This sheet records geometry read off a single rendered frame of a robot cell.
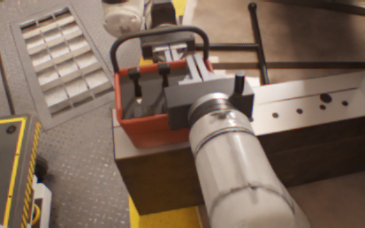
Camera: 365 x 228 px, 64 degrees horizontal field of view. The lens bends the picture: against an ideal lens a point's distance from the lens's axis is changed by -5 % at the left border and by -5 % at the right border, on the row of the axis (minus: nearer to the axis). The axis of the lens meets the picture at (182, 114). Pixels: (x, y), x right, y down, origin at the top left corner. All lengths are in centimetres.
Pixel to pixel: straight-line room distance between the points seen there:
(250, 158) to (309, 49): 119
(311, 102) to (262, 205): 50
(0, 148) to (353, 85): 117
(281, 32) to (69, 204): 124
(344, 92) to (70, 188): 114
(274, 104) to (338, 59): 81
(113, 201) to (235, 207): 109
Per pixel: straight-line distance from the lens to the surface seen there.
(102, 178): 143
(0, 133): 132
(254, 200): 32
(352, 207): 112
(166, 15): 77
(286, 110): 74
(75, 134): 159
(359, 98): 84
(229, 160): 35
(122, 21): 70
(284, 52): 146
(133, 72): 56
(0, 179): 121
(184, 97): 45
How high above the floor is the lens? 126
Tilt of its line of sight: 54 degrees down
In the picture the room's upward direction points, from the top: 2 degrees counter-clockwise
